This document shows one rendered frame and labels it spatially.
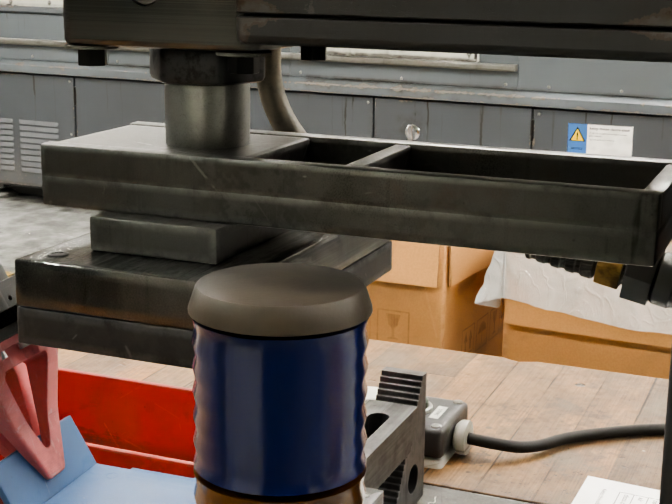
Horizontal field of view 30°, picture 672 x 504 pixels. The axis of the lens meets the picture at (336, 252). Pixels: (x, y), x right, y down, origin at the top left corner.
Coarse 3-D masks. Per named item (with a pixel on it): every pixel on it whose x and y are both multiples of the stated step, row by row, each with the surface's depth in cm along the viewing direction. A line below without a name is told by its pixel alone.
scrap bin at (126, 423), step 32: (64, 384) 93; (96, 384) 92; (128, 384) 91; (160, 384) 90; (64, 416) 93; (96, 416) 92; (128, 416) 91; (160, 416) 90; (192, 416) 89; (96, 448) 78; (128, 448) 92; (160, 448) 91; (192, 448) 90
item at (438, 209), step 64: (192, 64) 52; (128, 128) 59; (192, 128) 53; (64, 192) 54; (128, 192) 52; (192, 192) 51; (256, 192) 50; (320, 192) 49; (384, 192) 48; (448, 192) 47; (512, 192) 46; (576, 192) 45; (640, 192) 44; (64, 256) 51; (128, 256) 52; (192, 256) 51; (256, 256) 52; (320, 256) 55; (384, 256) 63; (576, 256) 46; (640, 256) 45; (64, 320) 51; (128, 320) 50
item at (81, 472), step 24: (72, 432) 67; (72, 456) 66; (0, 480) 61; (24, 480) 63; (48, 480) 64; (72, 480) 65; (96, 480) 66; (120, 480) 66; (144, 480) 66; (168, 480) 66
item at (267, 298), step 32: (224, 288) 26; (256, 288) 26; (288, 288) 26; (320, 288) 26; (352, 288) 26; (224, 320) 25; (256, 320) 25; (288, 320) 25; (320, 320) 25; (352, 320) 26
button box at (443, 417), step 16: (432, 400) 96; (448, 400) 96; (432, 416) 92; (448, 416) 93; (464, 416) 95; (432, 432) 90; (448, 432) 91; (464, 432) 92; (576, 432) 95; (592, 432) 96; (608, 432) 96; (624, 432) 97; (640, 432) 97; (656, 432) 97; (432, 448) 90; (448, 448) 92; (464, 448) 92; (496, 448) 92; (512, 448) 92; (528, 448) 92; (544, 448) 93; (432, 464) 91
